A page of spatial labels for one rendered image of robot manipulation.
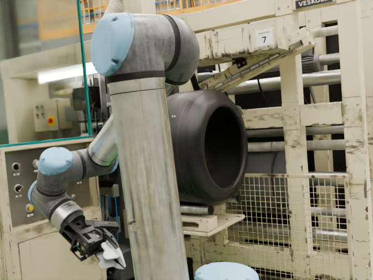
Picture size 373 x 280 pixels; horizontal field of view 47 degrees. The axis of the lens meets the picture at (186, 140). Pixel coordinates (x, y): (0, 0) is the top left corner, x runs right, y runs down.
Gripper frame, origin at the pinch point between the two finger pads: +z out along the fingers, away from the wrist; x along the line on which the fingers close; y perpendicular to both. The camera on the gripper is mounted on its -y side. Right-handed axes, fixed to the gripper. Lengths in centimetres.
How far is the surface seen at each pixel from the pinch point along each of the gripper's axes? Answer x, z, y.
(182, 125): 15, -38, -71
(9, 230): -52, -67, -22
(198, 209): -19, -15, -79
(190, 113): 20, -39, -75
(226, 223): -24, -5, -94
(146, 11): 45, -98, -96
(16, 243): -58, -63, -25
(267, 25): 66, -42, -116
